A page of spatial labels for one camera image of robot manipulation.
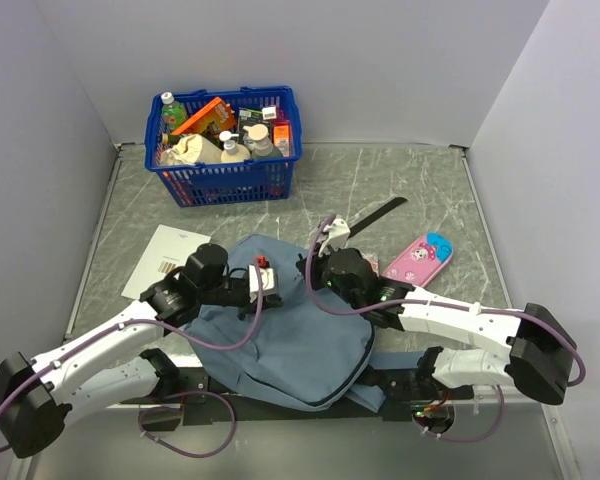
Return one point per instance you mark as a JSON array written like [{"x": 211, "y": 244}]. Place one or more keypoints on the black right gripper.
[{"x": 317, "y": 263}]

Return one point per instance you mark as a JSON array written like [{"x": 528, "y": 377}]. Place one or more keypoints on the orange snack box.
[{"x": 212, "y": 119}]

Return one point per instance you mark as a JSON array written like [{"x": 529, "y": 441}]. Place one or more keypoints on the black packaged item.
[{"x": 248, "y": 117}]

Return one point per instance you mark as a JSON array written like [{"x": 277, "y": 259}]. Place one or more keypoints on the floral Little Women book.
[{"x": 373, "y": 263}]

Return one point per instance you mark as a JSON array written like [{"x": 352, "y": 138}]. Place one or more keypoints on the aluminium front rail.
[{"x": 369, "y": 386}]

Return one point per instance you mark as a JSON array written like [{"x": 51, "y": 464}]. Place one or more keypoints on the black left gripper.
[{"x": 247, "y": 308}]

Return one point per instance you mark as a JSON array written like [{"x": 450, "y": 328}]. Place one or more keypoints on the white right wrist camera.
[{"x": 333, "y": 236}]

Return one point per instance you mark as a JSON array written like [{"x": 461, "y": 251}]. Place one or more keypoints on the pink cartoon pencil case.
[{"x": 421, "y": 261}]

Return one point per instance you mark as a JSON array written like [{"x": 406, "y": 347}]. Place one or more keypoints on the green drink bottle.
[{"x": 173, "y": 112}]

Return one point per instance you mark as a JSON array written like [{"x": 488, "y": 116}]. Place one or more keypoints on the white notebook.
[{"x": 167, "y": 249}]

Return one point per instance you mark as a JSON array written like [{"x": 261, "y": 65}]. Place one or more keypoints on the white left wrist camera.
[{"x": 262, "y": 278}]

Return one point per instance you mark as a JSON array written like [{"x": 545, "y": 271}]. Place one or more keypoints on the blue plastic shopping basket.
[{"x": 252, "y": 180}]

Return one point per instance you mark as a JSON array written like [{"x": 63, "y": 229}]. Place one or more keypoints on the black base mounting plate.
[{"x": 195, "y": 388}]

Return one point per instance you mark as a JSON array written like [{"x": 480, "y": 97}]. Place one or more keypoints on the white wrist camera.
[
  {"x": 333, "y": 236},
  {"x": 262, "y": 278}
]

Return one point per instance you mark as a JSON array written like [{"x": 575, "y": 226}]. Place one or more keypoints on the blue student backpack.
[{"x": 295, "y": 340}]

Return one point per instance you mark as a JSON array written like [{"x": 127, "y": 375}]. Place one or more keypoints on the pink orange bottle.
[{"x": 282, "y": 134}]

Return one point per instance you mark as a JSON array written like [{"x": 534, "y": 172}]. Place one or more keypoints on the grey pump bottle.
[{"x": 263, "y": 147}]

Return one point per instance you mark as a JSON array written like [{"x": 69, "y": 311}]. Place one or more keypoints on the cream pump bottle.
[{"x": 233, "y": 151}]

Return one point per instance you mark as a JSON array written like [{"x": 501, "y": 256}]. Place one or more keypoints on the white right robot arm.
[{"x": 527, "y": 349}]

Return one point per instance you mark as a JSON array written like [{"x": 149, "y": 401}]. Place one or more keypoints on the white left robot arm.
[{"x": 40, "y": 396}]

